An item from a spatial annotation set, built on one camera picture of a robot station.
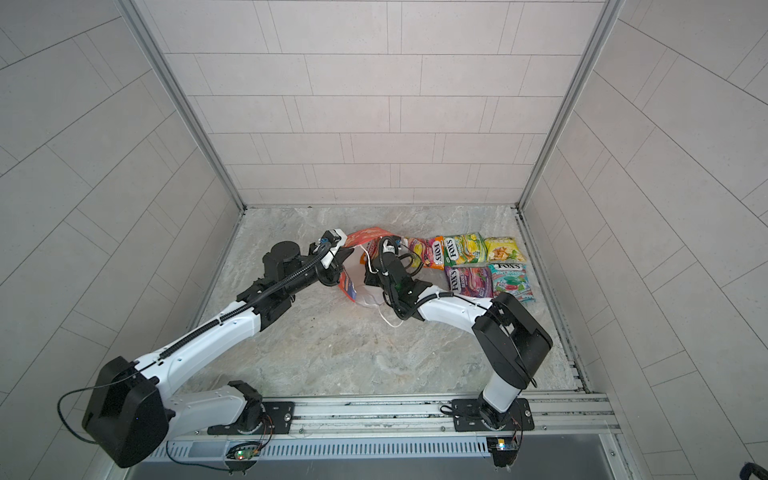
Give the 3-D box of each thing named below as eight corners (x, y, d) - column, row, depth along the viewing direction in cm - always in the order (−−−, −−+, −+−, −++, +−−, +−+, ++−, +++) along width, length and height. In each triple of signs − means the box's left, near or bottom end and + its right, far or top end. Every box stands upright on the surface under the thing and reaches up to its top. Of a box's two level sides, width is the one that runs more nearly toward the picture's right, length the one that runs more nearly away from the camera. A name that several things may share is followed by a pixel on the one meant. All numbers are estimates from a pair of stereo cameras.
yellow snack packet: (485, 267, 101) (489, 258, 97) (480, 245, 107) (484, 236, 103) (521, 267, 101) (526, 259, 97) (514, 245, 107) (518, 236, 103)
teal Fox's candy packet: (494, 302, 93) (497, 296, 90) (487, 269, 101) (490, 263, 98) (530, 302, 94) (535, 296, 91) (520, 269, 101) (524, 263, 98)
